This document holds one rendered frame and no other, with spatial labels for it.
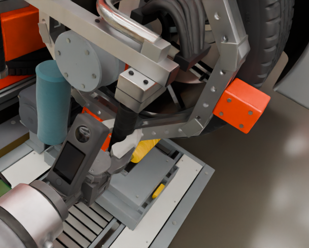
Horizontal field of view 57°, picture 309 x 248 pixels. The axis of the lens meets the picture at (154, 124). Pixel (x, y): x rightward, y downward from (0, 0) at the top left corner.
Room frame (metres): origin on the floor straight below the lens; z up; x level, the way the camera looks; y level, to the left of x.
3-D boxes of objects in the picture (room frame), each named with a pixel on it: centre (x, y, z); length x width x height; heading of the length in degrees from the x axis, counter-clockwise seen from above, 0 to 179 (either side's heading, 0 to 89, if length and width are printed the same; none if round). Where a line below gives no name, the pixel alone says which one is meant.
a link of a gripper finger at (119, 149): (0.33, 0.03, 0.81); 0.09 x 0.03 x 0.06; 154
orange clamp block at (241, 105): (0.53, -0.16, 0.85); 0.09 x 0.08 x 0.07; 72
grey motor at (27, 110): (0.91, 0.39, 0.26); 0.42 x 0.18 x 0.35; 162
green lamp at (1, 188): (0.25, 0.24, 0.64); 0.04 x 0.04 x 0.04; 72
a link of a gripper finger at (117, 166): (0.29, 0.04, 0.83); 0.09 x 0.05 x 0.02; 154
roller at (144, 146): (0.69, -0.01, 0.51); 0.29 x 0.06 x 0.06; 162
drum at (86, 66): (0.56, 0.16, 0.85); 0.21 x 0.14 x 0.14; 162
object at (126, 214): (0.80, 0.11, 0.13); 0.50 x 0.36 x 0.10; 72
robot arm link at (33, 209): (0.16, 0.11, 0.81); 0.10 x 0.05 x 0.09; 72
